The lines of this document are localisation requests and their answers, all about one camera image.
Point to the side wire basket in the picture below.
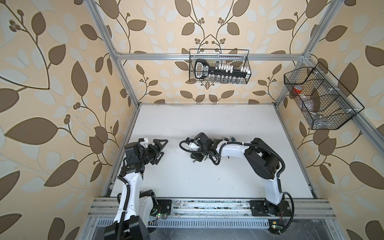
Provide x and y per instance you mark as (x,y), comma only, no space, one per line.
(323,91)

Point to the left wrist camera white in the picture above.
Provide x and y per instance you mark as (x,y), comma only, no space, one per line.
(143,142)

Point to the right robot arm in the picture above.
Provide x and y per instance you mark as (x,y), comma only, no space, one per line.
(264,161)

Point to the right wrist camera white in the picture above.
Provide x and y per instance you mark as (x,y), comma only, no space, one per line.
(201,142)

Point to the clear plastic bag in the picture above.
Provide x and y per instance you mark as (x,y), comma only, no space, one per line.
(320,120)

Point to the back wire basket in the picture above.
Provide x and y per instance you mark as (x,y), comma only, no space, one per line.
(235,57)

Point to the red capped item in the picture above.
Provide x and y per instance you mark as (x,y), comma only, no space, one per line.
(297,90)

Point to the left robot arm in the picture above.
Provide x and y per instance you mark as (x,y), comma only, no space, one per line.
(129,186)

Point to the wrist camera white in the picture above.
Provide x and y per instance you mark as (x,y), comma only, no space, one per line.
(201,142)
(143,142)

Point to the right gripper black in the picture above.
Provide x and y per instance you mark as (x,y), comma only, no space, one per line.
(194,155)

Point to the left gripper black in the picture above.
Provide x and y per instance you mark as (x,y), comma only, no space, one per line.
(157,153)

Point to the black socket set holder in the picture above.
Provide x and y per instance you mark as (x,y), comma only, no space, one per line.
(202,69)

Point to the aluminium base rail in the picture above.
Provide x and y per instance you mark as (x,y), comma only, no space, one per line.
(230,213)

